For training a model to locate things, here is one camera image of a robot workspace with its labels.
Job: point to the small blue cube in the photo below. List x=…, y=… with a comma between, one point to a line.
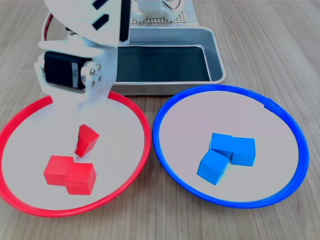
x=243, y=151
x=221, y=142
x=211, y=166

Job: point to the pale perforated plate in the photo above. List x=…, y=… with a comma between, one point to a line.
x=155, y=21

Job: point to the black mat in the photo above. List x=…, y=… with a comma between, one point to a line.
x=162, y=65

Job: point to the red-rimmed round white plate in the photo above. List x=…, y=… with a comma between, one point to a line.
x=117, y=140

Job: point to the steel tray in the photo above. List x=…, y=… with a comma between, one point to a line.
x=162, y=87

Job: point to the blue-rimmed round white plate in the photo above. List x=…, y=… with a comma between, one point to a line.
x=250, y=115

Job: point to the small red cube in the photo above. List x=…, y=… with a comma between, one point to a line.
x=86, y=140
x=80, y=177
x=56, y=168

